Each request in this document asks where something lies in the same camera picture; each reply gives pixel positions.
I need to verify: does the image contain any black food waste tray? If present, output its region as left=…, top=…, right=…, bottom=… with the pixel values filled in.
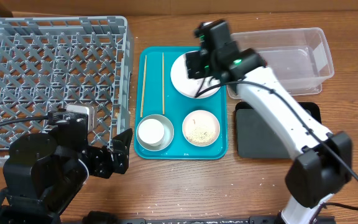
left=235, top=101, right=324, bottom=159

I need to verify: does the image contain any large white round plate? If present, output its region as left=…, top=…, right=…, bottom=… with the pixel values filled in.
left=170, top=54, right=220, bottom=98

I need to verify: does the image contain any grey metal bowl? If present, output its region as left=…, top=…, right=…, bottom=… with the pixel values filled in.
left=136, top=114, right=174, bottom=152

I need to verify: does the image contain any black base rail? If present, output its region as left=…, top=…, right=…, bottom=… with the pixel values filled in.
left=60, top=215, right=336, bottom=224

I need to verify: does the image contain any wooden chopstick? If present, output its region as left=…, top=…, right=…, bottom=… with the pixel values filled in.
left=162, top=53, right=165, bottom=115
left=140, top=55, right=147, bottom=118

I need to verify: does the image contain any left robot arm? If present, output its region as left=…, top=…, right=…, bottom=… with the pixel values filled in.
left=0, top=118, right=133, bottom=223

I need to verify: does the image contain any grey plastic dishwasher rack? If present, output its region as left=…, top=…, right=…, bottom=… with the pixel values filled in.
left=0, top=16, right=134, bottom=167

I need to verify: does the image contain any teal plastic serving tray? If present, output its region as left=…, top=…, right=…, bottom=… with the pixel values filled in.
left=134, top=47, right=228, bottom=160

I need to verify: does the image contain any clear plastic waste bin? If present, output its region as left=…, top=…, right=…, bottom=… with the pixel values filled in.
left=231, top=27, right=334, bottom=96

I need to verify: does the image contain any pale pink bowl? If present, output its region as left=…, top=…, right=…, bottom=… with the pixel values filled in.
left=182, top=110, right=221, bottom=147

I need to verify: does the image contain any cream white plastic cup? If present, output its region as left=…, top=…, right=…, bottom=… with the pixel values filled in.
left=137, top=118, right=165, bottom=146

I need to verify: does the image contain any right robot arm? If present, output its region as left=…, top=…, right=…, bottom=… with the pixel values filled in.
left=186, top=19, right=352, bottom=223

